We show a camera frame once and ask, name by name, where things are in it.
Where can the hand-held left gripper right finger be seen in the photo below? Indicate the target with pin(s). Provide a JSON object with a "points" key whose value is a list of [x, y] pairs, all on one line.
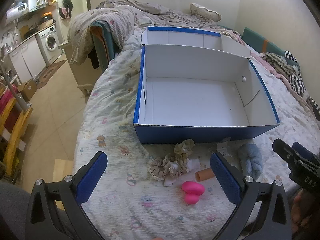
{"points": [[226, 180]]}

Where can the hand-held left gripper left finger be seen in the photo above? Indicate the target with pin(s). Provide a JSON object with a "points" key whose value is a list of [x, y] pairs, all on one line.
{"points": [[91, 177]]}

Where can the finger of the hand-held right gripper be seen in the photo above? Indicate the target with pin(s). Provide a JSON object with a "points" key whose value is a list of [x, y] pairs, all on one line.
{"points": [[303, 150], [283, 150]]}

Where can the orange foam tube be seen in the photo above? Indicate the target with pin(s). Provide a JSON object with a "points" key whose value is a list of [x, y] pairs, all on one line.
{"points": [[203, 175]]}

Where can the lace trimmed beige scrunchie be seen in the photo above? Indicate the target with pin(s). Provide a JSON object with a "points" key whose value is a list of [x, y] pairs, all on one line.
{"points": [[175, 168]]}

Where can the olive beige scrunchie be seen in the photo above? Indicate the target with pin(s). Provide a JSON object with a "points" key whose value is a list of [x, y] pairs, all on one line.
{"points": [[185, 147]]}

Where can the small white sock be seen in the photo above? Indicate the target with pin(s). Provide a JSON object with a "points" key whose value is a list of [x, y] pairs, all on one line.
{"points": [[168, 182]]}

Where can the tan scrunchie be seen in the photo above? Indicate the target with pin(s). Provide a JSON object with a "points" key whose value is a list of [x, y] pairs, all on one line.
{"points": [[158, 165]]}

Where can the blue cardboard box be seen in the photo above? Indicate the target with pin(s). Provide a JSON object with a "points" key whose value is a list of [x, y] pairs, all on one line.
{"points": [[190, 105]]}

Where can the person's right hand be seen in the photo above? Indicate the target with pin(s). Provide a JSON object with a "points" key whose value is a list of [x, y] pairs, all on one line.
{"points": [[298, 210]]}

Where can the light wooden board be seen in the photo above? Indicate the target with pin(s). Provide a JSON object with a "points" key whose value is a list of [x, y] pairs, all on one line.
{"points": [[63, 166]]}

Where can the white paper tag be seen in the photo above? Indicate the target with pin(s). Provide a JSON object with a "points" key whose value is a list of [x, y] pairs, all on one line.
{"points": [[223, 148]]}

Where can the black white striped cloth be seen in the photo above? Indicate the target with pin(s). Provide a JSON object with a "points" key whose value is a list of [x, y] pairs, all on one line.
{"points": [[296, 80]]}

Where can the yellow wooden rack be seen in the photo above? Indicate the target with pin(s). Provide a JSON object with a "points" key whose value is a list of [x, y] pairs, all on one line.
{"points": [[15, 130]]}

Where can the crochet blanket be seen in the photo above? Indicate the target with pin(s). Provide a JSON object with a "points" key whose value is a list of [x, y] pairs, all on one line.
{"points": [[275, 57]]}

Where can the pink blanket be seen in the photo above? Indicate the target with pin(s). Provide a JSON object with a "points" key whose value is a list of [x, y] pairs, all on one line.
{"points": [[260, 60]]}

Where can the beige wooden bed end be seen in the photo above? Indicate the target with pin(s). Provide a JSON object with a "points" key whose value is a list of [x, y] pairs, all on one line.
{"points": [[80, 80]]}

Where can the brown doormat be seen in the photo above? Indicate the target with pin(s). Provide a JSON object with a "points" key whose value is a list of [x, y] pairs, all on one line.
{"points": [[50, 72]]}

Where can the red bag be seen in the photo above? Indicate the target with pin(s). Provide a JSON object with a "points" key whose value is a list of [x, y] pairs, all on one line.
{"points": [[6, 102]]}

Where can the teal headboard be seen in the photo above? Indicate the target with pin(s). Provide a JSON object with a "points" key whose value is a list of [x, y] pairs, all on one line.
{"points": [[255, 38]]}

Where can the grey metal pole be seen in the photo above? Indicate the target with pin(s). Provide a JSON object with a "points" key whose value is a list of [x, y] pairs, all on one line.
{"points": [[12, 88]]}

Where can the teal cloth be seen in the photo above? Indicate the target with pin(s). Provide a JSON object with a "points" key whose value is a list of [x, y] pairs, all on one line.
{"points": [[103, 50]]}

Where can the white kitchen cabinets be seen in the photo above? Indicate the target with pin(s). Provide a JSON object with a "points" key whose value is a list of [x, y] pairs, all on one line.
{"points": [[25, 57]]}

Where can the white washing machine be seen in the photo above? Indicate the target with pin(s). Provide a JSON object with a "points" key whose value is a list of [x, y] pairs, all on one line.
{"points": [[50, 41]]}

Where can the beige frilled pillow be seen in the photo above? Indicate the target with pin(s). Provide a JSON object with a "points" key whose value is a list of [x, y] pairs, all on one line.
{"points": [[205, 11]]}

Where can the beige printed quilt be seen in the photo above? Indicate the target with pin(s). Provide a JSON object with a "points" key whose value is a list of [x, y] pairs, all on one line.
{"points": [[120, 17]]}

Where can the dark hanging clothes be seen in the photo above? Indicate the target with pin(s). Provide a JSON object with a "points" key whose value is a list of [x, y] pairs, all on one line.
{"points": [[67, 5]]}

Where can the white grey cat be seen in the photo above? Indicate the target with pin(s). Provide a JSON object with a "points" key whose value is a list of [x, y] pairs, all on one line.
{"points": [[110, 3]]}

